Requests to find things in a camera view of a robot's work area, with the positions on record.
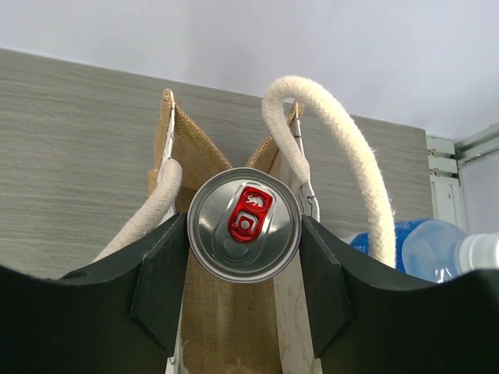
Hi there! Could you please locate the Pocari Sweat plastic bottle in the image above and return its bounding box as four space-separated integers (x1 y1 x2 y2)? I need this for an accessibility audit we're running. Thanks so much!
349 218 499 284

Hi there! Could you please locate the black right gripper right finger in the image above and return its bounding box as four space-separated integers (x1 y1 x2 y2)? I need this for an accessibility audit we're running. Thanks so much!
299 216 498 373

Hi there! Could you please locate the aluminium frame rail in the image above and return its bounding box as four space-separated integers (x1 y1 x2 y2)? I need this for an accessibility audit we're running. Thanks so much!
426 124 498 234

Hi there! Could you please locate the burlap canvas tote bag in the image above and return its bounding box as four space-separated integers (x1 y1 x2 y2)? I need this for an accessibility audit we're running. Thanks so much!
102 76 397 373

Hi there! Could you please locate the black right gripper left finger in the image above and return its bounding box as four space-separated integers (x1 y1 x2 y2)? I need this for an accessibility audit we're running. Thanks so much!
1 213 189 373

